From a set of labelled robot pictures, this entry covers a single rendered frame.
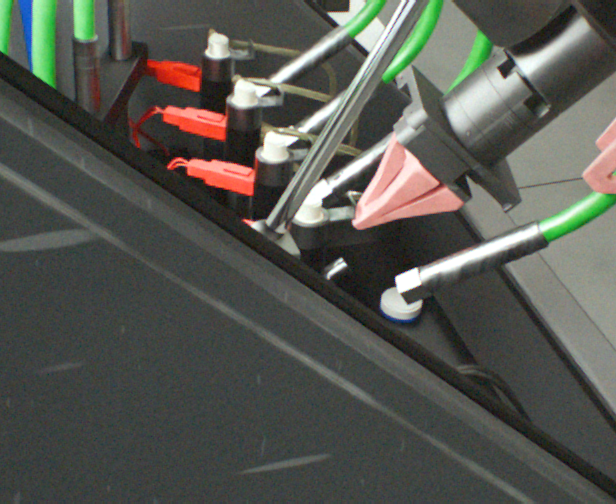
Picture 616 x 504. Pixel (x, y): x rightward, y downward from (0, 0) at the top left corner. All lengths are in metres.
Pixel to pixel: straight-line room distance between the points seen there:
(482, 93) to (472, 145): 0.03
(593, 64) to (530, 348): 0.34
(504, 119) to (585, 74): 0.05
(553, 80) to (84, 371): 0.45
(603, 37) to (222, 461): 0.43
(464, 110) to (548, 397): 0.33
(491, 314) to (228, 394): 0.70
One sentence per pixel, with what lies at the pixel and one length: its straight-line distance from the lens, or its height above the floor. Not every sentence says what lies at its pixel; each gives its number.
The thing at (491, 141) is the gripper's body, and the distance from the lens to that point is 0.82.
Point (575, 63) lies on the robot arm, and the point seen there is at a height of 1.23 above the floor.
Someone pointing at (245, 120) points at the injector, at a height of 1.09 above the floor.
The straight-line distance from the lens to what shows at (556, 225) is 0.76.
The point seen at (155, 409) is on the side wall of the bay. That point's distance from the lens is 0.44.
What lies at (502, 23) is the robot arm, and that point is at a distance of 0.78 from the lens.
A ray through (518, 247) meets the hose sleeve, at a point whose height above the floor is 1.15.
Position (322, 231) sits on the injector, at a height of 1.09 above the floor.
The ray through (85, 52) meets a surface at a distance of 0.93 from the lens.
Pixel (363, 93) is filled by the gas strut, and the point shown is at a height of 1.37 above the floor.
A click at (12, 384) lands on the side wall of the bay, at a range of 0.42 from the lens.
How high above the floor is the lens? 1.58
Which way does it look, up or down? 36 degrees down
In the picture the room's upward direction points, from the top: 5 degrees clockwise
